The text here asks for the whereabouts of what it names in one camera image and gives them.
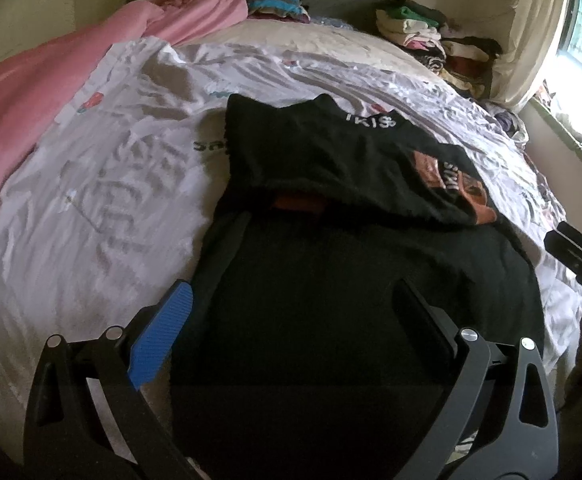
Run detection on green window sill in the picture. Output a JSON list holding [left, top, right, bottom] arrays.
[[526, 97, 582, 181]]

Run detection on plastic bag of clothes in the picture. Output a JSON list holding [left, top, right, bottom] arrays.
[[488, 105, 532, 146]]

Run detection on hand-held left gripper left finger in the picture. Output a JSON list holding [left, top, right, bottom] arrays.
[[23, 280, 194, 480]]

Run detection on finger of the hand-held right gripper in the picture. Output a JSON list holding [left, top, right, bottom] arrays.
[[544, 221, 582, 273]]

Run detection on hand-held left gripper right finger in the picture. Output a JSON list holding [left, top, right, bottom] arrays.
[[393, 280, 559, 480]]

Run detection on pale printed bed quilt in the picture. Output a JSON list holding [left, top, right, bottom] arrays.
[[0, 35, 582, 466]]

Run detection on cream curtain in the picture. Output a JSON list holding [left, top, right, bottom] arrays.
[[491, 0, 572, 111]]

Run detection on cream bed cover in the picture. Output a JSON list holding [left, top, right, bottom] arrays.
[[206, 17, 436, 78]]

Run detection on stack of striped folded clothes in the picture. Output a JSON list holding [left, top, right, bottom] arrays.
[[246, 0, 312, 23]]

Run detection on black printed t-shirt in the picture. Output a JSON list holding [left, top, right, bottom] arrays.
[[171, 92, 546, 480]]

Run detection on pink blanket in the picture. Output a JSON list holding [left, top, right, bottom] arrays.
[[0, 0, 302, 231]]

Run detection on pile of folded clothes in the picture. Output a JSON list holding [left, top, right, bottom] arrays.
[[373, 2, 504, 103]]

